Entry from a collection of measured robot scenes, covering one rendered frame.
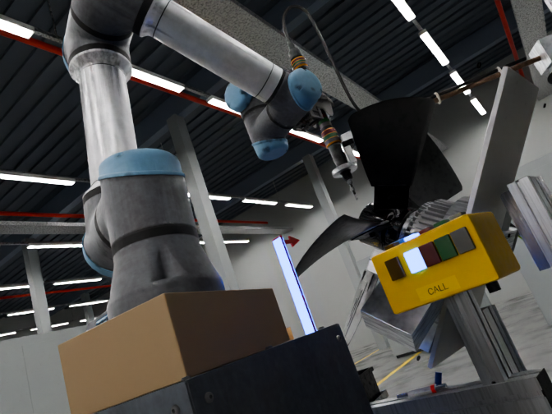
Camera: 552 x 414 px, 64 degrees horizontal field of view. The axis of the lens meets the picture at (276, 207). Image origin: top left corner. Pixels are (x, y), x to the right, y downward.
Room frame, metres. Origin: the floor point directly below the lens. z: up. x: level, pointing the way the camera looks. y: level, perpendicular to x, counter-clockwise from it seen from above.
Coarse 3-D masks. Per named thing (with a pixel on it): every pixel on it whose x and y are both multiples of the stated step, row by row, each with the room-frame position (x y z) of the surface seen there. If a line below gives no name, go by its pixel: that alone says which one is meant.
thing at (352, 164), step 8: (344, 136) 1.10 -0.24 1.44; (352, 136) 1.10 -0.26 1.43; (344, 144) 1.10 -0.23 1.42; (352, 144) 1.10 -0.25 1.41; (352, 152) 1.10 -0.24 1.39; (352, 160) 1.10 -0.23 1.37; (336, 168) 1.09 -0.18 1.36; (344, 168) 1.09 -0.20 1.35; (352, 168) 1.11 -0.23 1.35; (336, 176) 1.13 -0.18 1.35
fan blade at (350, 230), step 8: (344, 216) 0.88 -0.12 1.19; (336, 224) 0.89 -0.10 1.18; (344, 224) 0.92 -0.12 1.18; (352, 224) 0.95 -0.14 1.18; (360, 224) 0.98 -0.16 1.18; (368, 224) 1.01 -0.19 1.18; (376, 224) 1.06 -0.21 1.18; (328, 232) 0.91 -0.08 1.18; (336, 232) 0.94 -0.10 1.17; (344, 232) 0.98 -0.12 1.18; (352, 232) 1.03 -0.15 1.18; (360, 232) 1.09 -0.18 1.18; (320, 240) 0.92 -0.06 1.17; (328, 240) 0.96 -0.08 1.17; (336, 240) 1.00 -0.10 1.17; (344, 240) 1.07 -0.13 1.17; (312, 248) 0.93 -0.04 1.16; (320, 248) 0.98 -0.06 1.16; (328, 248) 1.03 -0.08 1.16; (304, 256) 0.95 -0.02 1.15; (312, 256) 0.99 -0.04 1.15; (320, 256) 1.06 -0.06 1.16; (304, 264) 1.00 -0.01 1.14; (296, 272) 0.99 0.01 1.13
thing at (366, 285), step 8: (368, 272) 1.22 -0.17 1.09; (360, 280) 1.27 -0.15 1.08; (368, 280) 1.20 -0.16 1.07; (376, 280) 1.16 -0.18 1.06; (360, 288) 1.24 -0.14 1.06; (368, 288) 1.18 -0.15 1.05; (360, 296) 1.22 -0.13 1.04; (368, 296) 1.17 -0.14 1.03; (352, 304) 1.25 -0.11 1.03; (360, 304) 1.20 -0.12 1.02; (352, 312) 1.23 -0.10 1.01; (360, 312) 1.17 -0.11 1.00; (352, 320) 1.21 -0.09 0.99; (360, 320) 1.15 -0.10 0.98; (344, 328) 1.30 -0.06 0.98; (352, 328) 1.18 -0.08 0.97; (344, 336) 1.23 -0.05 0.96; (352, 336) 1.15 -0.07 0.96
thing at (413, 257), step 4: (416, 248) 0.61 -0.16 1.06; (408, 252) 0.62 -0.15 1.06; (412, 252) 0.62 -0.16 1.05; (416, 252) 0.61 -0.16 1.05; (404, 256) 0.63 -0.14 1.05; (408, 256) 0.62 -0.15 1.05; (412, 256) 0.62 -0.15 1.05; (416, 256) 0.61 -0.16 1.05; (420, 256) 0.61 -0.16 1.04; (408, 260) 0.62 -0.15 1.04; (412, 260) 0.62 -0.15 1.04; (416, 260) 0.62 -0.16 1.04; (420, 260) 0.61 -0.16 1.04; (408, 264) 0.63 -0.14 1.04; (412, 264) 0.62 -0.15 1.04; (416, 264) 0.62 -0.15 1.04; (420, 264) 0.61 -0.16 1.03; (424, 264) 0.61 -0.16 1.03; (412, 268) 0.62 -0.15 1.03; (416, 268) 0.62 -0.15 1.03; (420, 268) 0.62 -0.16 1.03; (424, 268) 0.61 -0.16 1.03; (412, 272) 0.62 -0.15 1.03
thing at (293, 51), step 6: (288, 42) 1.11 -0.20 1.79; (294, 48) 1.10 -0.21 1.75; (294, 54) 1.10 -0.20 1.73; (300, 54) 1.10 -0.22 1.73; (336, 144) 1.10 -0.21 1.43; (330, 150) 1.11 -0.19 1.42; (336, 150) 1.10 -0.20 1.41; (342, 150) 1.11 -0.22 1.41; (336, 156) 1.10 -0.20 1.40; (342, 156) 1.10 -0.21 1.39; (336, 162) 1.11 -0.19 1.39; (342, 162) 1.10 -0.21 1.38; (342, 174) 1.11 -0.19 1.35; (348, 174) 1.11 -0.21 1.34
